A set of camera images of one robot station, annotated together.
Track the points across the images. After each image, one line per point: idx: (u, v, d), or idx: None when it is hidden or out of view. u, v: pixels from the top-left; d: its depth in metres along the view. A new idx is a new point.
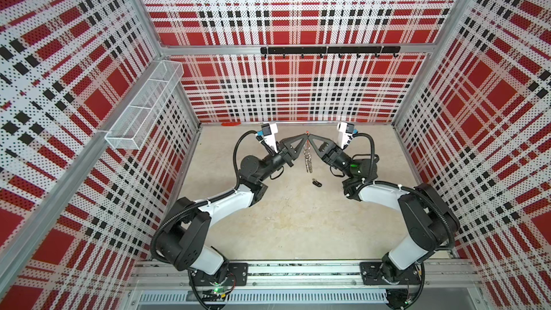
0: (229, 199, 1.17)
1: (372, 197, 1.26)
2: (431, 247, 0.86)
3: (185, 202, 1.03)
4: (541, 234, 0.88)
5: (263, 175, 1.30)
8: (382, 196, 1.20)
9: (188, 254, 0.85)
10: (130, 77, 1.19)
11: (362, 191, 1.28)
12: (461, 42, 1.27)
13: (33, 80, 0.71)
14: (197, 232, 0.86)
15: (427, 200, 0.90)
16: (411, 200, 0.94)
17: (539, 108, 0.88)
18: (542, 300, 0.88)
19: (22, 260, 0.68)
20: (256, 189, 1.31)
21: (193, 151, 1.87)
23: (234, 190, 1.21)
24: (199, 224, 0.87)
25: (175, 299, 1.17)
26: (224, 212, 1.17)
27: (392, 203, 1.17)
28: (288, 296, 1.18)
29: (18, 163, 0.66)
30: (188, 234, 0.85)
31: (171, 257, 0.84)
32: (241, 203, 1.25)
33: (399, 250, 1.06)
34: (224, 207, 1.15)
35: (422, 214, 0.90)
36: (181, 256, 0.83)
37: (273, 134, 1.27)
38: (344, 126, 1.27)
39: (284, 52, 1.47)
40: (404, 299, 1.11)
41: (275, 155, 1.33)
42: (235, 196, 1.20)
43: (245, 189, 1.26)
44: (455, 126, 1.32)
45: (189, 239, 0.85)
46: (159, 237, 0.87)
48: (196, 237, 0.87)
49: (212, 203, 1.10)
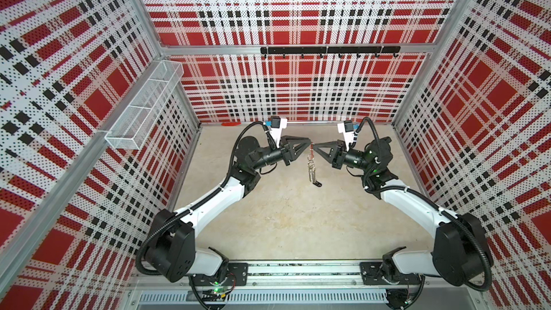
0: (216, 199, 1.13)
1: (399, 204, 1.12)
2: (459, 280, 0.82)
3: (166, 213, 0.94)
4: (541, 234, 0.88)
5: (257, 158, 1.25)
8: (408, 207, 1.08)
9: (179, 265, 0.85)
10: (130, 77, 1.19)
11: (387, 192, 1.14)
12: (461, 42, 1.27)
13: (33, 80, 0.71)
14: (182, 245, 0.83)
15: (468, 234, 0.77)
16: (451, 231, 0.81)
17: (539, 108, 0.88)
18: (542, 300, 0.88)
19: (22, 261, 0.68)
20: (248, 179, 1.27)
21: (193, 151, 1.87)
23: (220, 188, 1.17)
24: (181, 237, 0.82)
25: (175, 299, 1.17)
26: (213, 212, 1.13)
27: (423, 222, 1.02)
28: (288, 296, 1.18)
29: (17, 163, 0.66)
30: (173, 247, 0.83)
31: (163, 270, 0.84)
32: (233, 197, 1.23)
33: (409, 256, 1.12)
34: (210, 209, 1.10)
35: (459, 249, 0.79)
36: (172, 268, 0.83)
37: (280, 128, 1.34)
38: (340, 126, 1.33)
39: (284, 52, 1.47)
40: (404, 299, 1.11)
41: (275, 150, 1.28)
42: (222, 194, 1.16)
43: (236, 183, 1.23)
44: (455, 125, 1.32)
45: (176, 252, 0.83)
46: (148, 252, 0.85)
48: (183, 249, 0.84)
49: (193, 209, 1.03)
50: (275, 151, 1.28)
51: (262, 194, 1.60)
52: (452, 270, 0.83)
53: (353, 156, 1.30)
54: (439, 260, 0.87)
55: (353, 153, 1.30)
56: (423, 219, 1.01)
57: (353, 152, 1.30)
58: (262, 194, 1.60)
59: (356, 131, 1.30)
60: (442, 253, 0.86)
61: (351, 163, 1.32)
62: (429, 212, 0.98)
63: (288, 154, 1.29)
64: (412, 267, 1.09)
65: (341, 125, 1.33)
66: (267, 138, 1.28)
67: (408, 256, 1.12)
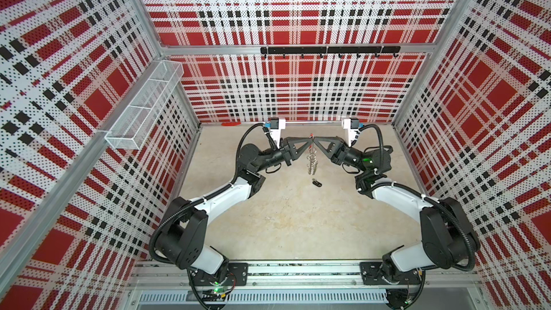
0: (225, 193, 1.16)
1: (389, 198, 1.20)
2: (447, 263, 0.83)
3: (180, 201, 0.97)
4: (542, 234, 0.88)
5: (261, 165, 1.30)
8: (395, 199, 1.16)
9: (189, 252, 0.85)
10: (130, 77, 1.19)
11: (377, 189, 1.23)
12: (461, 42, 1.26)
13: (33, 80, 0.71)
14: (196, 230, 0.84)
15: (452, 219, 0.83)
16: (435, 215, 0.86)
17: (539, 108, 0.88)
18: (542, 300, 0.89)
19: (23, 260, 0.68)
20: (255, 181, 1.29)
21: (193, 151, 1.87)
23: (229, 185, 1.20)
24: (196, 222, 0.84)
25: (175, 299, 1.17)
26: (223, 208, 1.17)
27: (412, 212, 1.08)
28: (288, 296, 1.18)
29: (18, 163, 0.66)
30: (186, 233, 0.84)
31: (172, 257, 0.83)
32: (240, 196, 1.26)
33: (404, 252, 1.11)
34: (222, 202, 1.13)
35: (443, 230, 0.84)
36: (182, 255, 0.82)
37: (280, 129, 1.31)
38: (346, 123, 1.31)
39: (284, 52, 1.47)
40: (404, 299, 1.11)
41: (276, 151, 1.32)
42: (232, 191, 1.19)
43: (242, 183, 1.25)
44: (455, 125, 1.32)
45: (188, 237, 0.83)
46: (158, 237, 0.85)
48: (196, 235, 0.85)
49: (207, 200, 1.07)
50: (276, 152, 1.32)
51: (262, 194, 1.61)
52: (439, 255, 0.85)
53: (353, 154, 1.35)
54: (426, 245, 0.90)
55: (354, 151, 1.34)
56: (412, 209, 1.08)
57: (354, 151, 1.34)
58: (262, 194, 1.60)
59: (359, 130, 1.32)
60: (427, 238, 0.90)
61: (349, 161, 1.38)
62: (412, 199, 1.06)
63: (288, 155, 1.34)
64: (408, 263, 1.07)
65: (347, 120, 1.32)
66: (267, 138, 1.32)
67: (404, 252, 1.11)
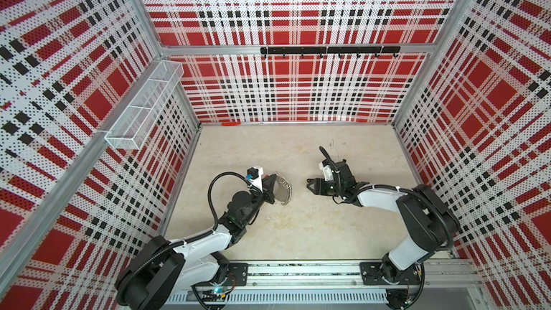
0: (207, 238, 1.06)
1: (370, 199, 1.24)
2: (431, 249, 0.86)
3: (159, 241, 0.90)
4: (541, 234, 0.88)
5: (249, 216, 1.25)
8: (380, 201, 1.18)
9: (154, 300, 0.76)
10: (130, 77, 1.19)
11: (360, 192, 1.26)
12: (461, 42, 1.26)
13: (33, 80, 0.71)
14: (168, 276, 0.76)
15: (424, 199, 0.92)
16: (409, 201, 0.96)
17: (539, 108, 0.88)
18: (542, 300, 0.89)
19: (22, 261, 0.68)
20: (235, 232, 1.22)
21: (193, 151, 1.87)
23: (212, 230, 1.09)
24: (171, 268, 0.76)
25: (175, 300, 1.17)
26: (204, 252, 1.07)
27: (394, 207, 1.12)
28: (288, 296, 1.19)
29: (17, 163, 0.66)
30: (156, 280, 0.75)
31: (133, 304, 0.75)
32: (219, 244, 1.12)
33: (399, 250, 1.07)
34: (201, 247, 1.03)
35: (420, 214, 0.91)
36: (145, 304, 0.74)
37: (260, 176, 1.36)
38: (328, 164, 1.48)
39: (284, 52, 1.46)
40: (404, 299, 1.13)
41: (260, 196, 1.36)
42: (212, 238, 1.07)
43: (224, 230, 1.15)
44: (455, 126, 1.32)
45: (156, 285, 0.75)
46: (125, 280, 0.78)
48: (168, 281, 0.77)
49: (187, 243, 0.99)
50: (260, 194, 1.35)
51: None
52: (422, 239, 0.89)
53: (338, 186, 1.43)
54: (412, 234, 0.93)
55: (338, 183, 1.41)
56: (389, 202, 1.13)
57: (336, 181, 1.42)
58: None
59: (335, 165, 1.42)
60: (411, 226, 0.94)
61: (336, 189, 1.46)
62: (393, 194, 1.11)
63: (271, 194, 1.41)
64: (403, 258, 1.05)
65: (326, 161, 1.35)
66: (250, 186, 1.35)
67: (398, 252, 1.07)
